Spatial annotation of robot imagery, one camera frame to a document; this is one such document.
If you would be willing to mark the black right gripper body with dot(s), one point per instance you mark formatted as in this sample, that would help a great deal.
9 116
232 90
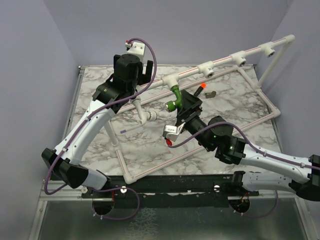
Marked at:
194 125

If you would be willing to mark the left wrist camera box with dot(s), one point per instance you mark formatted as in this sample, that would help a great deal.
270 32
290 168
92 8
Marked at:
136 49

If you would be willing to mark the black orange marker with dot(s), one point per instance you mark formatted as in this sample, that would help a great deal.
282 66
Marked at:
199 89

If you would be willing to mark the white installed faucet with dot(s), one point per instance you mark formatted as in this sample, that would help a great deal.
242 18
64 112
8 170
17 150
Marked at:
144 116

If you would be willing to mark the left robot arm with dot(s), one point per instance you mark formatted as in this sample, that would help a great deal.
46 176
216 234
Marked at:
64 161

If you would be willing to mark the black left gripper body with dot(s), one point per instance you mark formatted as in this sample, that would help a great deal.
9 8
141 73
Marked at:
137 82

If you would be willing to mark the purple capped white pen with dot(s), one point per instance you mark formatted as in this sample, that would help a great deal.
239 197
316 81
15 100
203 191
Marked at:
129 129

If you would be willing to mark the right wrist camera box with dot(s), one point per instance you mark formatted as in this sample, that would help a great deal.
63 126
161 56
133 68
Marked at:
171 133

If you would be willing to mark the green water faucet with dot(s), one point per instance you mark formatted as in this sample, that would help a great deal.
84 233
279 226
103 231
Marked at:
176 104

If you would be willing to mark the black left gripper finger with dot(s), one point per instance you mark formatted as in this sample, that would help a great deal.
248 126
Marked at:
116 57
148 72

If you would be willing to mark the white PVC pipe frame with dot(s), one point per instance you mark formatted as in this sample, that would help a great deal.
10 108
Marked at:
210 70

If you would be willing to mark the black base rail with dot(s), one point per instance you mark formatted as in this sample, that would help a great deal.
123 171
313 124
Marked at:
172 191

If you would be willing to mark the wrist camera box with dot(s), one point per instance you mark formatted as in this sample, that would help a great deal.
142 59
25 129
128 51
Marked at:
136 49
171 133

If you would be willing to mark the grey brown small fitting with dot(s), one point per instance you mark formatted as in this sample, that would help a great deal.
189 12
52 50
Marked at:
209 95

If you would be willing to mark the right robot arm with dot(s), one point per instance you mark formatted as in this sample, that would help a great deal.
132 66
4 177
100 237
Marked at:
300 174

